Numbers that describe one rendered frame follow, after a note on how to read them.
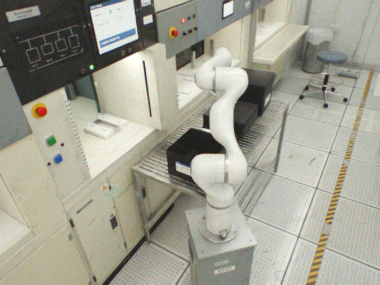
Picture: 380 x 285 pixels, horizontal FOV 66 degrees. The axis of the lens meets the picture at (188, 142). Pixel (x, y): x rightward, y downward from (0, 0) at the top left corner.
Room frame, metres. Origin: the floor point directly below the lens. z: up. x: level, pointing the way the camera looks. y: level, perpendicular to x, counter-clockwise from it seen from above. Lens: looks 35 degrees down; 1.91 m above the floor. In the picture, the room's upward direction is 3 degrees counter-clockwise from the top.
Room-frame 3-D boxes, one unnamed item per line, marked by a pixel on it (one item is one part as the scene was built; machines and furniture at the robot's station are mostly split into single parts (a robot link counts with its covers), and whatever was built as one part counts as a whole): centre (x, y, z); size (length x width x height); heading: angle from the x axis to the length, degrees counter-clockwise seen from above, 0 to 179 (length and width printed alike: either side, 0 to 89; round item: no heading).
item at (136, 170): (1.77, -0.25, 0.38); 1.30 x 0.60 x 0.76; 147
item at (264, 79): (2.11, -0.51, 0.89); 0.29 x 0.29 x 0.25; 60
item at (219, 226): (0.92, -0.13, 0.85); 0.19 x 0.19 x 0.18
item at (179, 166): (1.36, -0.06, 0.85); 0.28 x 0.28 x 0.17; 56
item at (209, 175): (0.92, -0.10, 1.07); 0.19 x 0.12 x 0.24; 83
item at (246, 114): (1.72, -0.30, 0.91); 0.29 x 0.29 x 0.13; 59
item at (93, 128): (1.70, 0.54, 0.89); 0.22 x 0.21 x 0.04; 57
